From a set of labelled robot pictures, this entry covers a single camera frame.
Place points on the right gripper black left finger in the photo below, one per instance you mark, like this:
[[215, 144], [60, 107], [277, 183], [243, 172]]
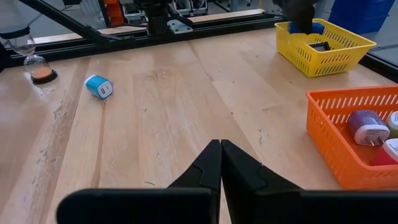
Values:
[[186, 202]]

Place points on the orange plastic basket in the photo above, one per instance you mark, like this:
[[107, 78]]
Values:
[[329, 149]]

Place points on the orange parts bin rack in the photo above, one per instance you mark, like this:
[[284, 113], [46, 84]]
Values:
[[113, 12]]

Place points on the black aluminium table frame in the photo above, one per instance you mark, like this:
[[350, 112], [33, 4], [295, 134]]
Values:
[[233, 27]]

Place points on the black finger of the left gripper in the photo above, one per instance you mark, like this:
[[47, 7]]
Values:
[[298, 21], [308, 21]]

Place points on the orange sand black hourglass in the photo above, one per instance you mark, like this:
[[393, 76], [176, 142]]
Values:
[[42, 74]]

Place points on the blue storage bin stack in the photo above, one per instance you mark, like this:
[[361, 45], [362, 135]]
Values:
[[360, 15]]

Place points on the yellow plastic basket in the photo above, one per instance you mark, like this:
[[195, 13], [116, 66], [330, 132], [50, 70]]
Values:
[[298, 56]]

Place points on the cyan and white wall charger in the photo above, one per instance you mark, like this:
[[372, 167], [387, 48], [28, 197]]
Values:
[[96, 85]]

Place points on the green and white wall charger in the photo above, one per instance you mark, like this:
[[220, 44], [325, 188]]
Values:
[[394, 123]]

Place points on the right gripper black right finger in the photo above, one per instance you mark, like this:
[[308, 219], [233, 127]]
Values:
[[264, 202]]

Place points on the black framed digital thermometer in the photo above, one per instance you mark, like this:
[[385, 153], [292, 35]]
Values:
[[320, 46]]

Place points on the purple and white wall charger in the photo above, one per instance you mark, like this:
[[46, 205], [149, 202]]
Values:
[[365, 123]]

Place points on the red and white wall charger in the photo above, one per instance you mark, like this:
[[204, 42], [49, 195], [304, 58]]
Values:
[[385, 157]]

